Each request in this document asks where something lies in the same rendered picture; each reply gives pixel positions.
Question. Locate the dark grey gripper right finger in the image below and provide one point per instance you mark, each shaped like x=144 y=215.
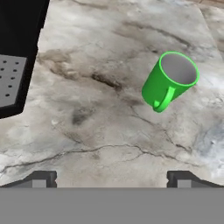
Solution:
x=180 y=176

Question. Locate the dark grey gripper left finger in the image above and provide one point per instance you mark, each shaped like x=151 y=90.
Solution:
x=43 y=176

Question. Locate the green mug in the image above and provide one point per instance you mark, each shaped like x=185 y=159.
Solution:
x=159 y=84

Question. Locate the black coffee machine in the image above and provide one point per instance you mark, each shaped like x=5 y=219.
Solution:
x=17 y=43

